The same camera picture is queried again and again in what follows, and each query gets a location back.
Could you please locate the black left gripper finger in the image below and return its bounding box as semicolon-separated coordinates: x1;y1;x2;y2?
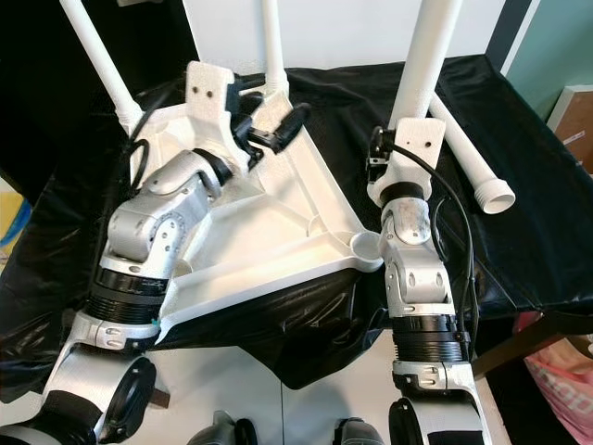
255;104;311;154

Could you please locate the white plastic table leg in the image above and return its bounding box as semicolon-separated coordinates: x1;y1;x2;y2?
58;0;145;131
429;93;516;216
261;0;290;94
387;0;464;126

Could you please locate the white plastic children table top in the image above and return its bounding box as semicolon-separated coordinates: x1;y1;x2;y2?
122;79;384;327

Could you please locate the black plastic table cover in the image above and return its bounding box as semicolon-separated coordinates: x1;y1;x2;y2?
0;54;593;390

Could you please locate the yellow and blue package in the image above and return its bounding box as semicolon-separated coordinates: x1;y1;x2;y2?
0;181;29;270

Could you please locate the white panel with cardboard face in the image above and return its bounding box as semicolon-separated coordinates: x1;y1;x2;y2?
549;85;593;172

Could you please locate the black door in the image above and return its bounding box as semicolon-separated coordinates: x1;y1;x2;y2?
0;0;196;177

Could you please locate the brown wooden table leg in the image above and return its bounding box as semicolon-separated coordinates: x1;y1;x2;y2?
473;315;593;376

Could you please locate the grey right robot foot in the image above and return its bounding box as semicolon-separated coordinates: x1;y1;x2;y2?
334;417;385;445

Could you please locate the grey robot foot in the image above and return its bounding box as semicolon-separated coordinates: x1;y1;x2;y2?
334;417;385;445
190;413;256;445

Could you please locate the pink plastic bag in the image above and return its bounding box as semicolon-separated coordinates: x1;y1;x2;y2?
514;311;593;441

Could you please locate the grey left robot foot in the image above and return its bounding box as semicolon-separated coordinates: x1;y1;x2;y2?
190;413;256;445

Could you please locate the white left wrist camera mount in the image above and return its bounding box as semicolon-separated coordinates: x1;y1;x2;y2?
185;60;246;168

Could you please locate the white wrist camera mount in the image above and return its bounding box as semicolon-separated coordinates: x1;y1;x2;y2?
366;116;446;207
185;60;246;168

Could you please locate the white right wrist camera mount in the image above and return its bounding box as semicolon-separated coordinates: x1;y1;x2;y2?
366;116;446;207

